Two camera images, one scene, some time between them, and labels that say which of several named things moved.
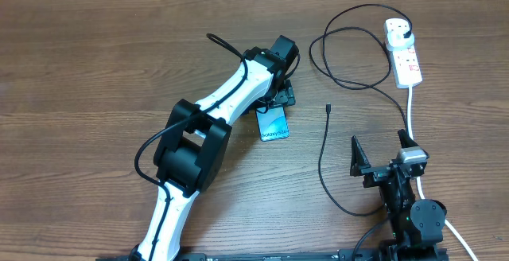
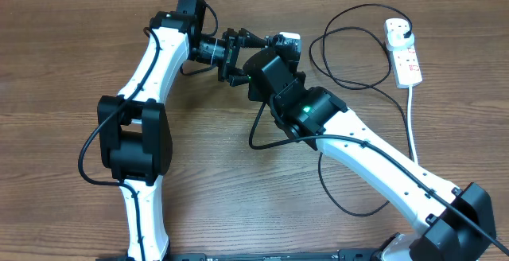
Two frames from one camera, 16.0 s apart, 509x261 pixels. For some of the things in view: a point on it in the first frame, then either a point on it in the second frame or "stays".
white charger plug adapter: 397,40 stays
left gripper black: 285,95 -> 232,49
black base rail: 357,255 stays
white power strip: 406,68 stays
